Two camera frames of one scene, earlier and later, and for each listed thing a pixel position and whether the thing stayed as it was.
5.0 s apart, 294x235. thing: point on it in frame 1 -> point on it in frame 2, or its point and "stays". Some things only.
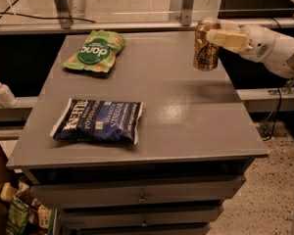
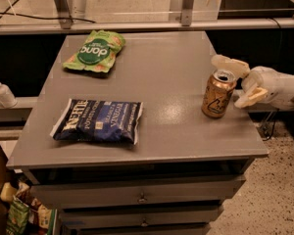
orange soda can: x=206 y=53 -> x=220 y=86
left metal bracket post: x=62 y=5 stays
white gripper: x=259 y=43 -> x=263 y=81
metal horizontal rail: x=86 y=28 stays
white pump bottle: x=3 y=93 stays
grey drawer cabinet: x=198 y=142 stays
